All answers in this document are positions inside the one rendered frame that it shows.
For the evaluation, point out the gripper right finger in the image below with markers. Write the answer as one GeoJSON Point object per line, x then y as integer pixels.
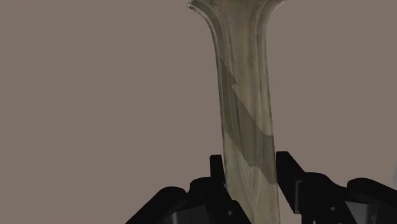
{"type": "Point", "coordinates": [316, 192]}

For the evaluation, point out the tall pale green fluted vase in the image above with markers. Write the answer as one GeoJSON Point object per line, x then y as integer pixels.
{"type": "Point", "coordinates": [246, 102]}

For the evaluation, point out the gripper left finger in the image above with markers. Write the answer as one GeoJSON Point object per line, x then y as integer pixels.
{"type": "Point", "coordinates": [204, 198]}

